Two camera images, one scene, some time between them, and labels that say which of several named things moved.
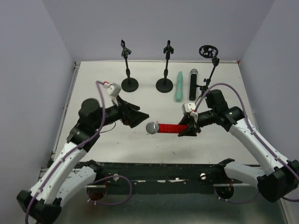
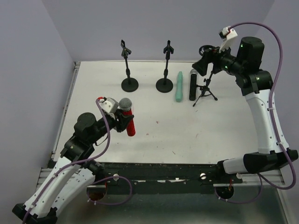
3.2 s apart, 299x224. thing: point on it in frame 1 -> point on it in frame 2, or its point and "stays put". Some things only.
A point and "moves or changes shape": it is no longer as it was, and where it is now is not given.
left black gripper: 126,113 -> 119,121
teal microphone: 179,97 stays put
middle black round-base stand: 165,85 stays put
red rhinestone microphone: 154,127 moves or changes shape
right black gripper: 193,124 -> 210,57
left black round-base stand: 129,84 stays put
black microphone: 192,93 stays put
